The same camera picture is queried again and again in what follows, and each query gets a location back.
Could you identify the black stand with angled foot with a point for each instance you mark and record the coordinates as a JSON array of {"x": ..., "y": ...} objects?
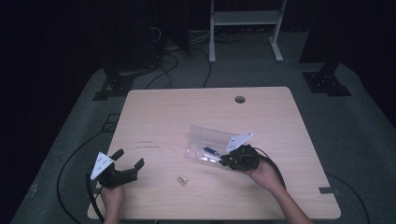
[{"x": 116, "y": 82}]

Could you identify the grey tape strip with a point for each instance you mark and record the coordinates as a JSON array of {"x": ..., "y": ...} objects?
[{"x": 326, "y": 190}]

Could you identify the white stick with beige tip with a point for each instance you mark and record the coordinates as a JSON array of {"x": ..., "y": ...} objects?
[{"x": 211, "y": 158}]

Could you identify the black floor frame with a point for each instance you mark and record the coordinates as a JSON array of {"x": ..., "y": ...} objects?
[{"x": 111, "y": 122}]

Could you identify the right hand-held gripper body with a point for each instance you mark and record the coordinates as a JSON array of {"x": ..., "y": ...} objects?
[{"x": 244, "y": 158}]

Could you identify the blue pen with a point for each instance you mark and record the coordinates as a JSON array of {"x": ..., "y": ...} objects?
[{"x": 210, "y": 150}]

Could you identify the person's left hand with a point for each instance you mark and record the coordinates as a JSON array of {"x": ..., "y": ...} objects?
[{"x": 112, "y": 199}]

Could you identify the beige eraser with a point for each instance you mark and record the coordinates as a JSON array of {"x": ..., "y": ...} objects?
[{"x": 182, "y": 180}]

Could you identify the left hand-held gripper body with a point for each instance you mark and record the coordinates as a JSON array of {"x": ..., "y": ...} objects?
[{"x": 116, "y": 177}]

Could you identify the black stand with square base plate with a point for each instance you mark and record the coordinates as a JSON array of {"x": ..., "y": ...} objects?
[{"x": 325, "y": 82}]

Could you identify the person's right hand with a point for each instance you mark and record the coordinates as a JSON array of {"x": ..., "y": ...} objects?
[{"x": 264, "y": 175}]

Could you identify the clear plastic pencil box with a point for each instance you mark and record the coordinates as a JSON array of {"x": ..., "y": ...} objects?
[{"x": 207, "y": 137}]

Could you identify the white metal stand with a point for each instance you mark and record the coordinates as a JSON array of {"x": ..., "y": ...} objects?
[{"x": 246, "y": 18}]

